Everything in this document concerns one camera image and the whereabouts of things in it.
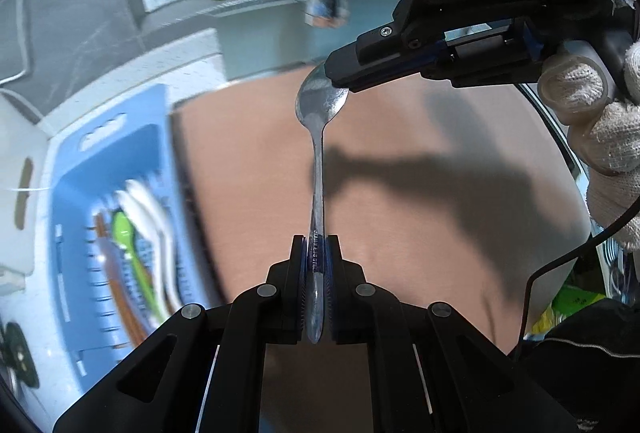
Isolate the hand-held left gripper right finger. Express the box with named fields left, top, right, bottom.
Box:
left=324, top=234, right=577, bottom=433

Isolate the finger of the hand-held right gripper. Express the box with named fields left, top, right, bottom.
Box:
left=323, top=24, right=454, bottom=94

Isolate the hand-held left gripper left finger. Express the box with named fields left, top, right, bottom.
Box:
left=52, top=235, right=308, bottom=433

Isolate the metal spoon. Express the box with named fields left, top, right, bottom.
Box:
left=294, top=62, right=350, bottom=345

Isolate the white ceramic spoon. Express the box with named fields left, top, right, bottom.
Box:
left=149, top=232, right=185, bottom=315
left=122, top=178, right=176, bottom=310

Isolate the brown chopstick with red end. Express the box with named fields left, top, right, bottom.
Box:
left=94, top=212, right=151, bottom=345

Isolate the green plastic spoon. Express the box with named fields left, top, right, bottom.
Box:
left=110, top=210, right=167, bottom=320

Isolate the blue plastic basket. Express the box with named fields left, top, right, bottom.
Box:
left=47, top=82, right=222, bottom=367

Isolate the person's right hand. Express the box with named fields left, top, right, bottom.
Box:
left=537, top=38, right=640, bottom=255

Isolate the green packet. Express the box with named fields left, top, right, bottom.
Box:
left=531, top=285, right=609, bottom=337

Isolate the black jacket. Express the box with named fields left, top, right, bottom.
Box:
left=519, top=297, right=640, bottom=433

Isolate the white cutting board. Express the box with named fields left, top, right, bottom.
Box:
left=0, top=92, right=52, bottom=295

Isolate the dark green clip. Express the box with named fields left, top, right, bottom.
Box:
left=0, top=320, right=41, bottom=390

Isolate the black cable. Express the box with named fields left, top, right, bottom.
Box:
left=509, top=197, right=640, bottom=355

